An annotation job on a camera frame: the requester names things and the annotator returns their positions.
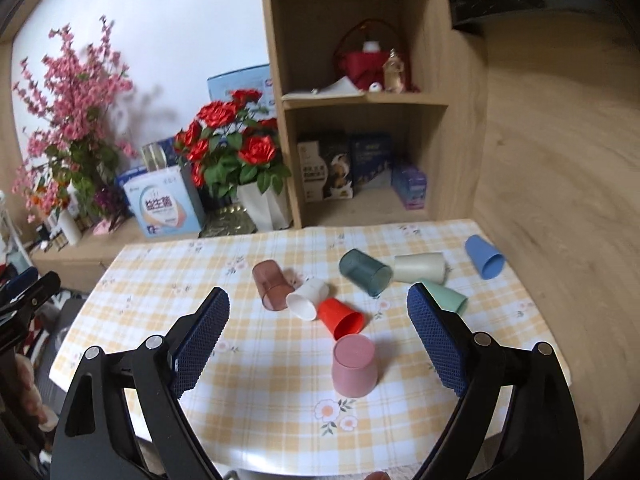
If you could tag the wooden shelf unit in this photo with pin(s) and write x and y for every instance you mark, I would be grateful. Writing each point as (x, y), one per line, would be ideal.
(272, 35)

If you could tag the cream cup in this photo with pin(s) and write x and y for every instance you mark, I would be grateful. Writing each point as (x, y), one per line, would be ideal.
(417, 266)

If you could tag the yellow checked tablecloth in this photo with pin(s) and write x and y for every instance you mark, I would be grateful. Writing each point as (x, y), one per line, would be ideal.
(250, 385)

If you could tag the white plastic bottle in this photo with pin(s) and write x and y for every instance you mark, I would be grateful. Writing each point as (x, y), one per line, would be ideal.
(70, 227)

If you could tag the dark teal cup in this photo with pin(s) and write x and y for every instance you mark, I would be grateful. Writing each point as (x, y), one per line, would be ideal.
(360, 267)

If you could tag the blue cup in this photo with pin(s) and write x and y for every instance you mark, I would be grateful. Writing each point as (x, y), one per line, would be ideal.
(480, 252)

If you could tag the small glass bottle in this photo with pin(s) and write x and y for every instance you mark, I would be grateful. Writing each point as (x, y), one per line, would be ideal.
(393, 72)

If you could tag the black metal rack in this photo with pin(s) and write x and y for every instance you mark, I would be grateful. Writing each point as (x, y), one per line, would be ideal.
(525, 0)

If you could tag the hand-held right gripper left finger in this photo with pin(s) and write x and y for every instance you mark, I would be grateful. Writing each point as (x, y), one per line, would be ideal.
(200, 342)

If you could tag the red cup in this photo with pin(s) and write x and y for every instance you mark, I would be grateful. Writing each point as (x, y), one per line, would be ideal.
(337, 312)

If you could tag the red rose bouquet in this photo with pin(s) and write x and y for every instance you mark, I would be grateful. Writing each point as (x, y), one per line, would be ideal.
(225, 130)

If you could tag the translucent mauve cup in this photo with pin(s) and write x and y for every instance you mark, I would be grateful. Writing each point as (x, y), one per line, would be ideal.
(267, 280)

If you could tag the pink cup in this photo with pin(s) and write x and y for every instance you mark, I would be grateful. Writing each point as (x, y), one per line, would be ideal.
(354, 370)

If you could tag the white vase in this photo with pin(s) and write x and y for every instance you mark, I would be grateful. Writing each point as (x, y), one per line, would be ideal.
(262, 207)

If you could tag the white cup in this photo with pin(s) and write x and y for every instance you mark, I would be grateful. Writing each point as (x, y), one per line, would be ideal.
(310, 295)

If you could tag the red basket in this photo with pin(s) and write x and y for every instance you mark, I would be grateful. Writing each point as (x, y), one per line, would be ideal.
(357, 65)

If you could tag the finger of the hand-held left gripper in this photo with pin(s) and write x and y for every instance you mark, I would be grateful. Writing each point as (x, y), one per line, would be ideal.
(30, 295)

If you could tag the blue and white carton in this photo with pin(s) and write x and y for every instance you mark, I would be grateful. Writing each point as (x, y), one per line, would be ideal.
(160, 202)

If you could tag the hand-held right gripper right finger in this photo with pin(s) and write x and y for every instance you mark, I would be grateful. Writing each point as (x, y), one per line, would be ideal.
(440, 345)

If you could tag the stack of papers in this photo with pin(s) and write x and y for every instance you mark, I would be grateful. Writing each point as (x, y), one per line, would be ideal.
(325, 91)

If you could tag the gold embossed tray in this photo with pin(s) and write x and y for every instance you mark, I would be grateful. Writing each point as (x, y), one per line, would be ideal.
(227, 222)

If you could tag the clear glass vase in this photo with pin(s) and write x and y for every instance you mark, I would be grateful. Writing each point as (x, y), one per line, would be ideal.
(154, 156)

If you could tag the black and white box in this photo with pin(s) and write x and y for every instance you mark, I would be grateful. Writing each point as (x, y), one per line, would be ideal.
(322, 167)

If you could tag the pink blossom branches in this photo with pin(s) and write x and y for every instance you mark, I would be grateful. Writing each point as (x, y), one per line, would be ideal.
(75, 105)

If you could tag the dark blue box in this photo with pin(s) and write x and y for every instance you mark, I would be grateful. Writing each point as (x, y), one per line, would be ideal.
(370, 157)

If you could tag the light blue box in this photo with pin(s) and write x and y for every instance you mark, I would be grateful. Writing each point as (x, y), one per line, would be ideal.
(235, 80)

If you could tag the mint green cup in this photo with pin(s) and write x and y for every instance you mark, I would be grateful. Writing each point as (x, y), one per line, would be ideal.
(450, 299)

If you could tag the purple box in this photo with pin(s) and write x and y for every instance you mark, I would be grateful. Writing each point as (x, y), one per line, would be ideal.
(410, 187)

